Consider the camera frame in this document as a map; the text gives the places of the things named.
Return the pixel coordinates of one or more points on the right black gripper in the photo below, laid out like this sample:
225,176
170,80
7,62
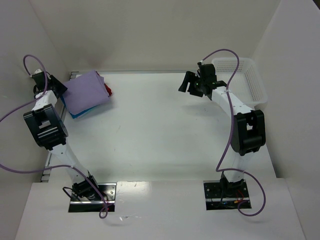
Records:
190,85

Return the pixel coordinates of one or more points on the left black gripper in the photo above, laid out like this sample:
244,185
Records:
57,86

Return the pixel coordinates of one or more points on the purple polo shirt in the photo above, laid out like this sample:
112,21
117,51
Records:
88,85

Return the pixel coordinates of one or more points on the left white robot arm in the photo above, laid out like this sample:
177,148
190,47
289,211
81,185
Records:
49,132

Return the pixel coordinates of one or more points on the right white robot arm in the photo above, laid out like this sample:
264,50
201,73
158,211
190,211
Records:
247,133

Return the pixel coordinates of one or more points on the blue folded shirt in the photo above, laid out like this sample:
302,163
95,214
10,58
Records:
77,105

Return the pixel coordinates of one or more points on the red folded shirt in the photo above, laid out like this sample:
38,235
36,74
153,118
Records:
109,91

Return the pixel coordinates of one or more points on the white plastic basket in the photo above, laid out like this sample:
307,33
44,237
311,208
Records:
246,84

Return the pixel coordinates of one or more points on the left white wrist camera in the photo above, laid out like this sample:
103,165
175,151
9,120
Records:
38,73

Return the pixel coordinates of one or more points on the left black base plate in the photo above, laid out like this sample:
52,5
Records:
83,205

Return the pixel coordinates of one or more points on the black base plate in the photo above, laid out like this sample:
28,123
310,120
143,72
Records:
217,198
83,205

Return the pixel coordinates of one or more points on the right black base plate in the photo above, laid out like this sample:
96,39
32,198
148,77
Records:
217,198

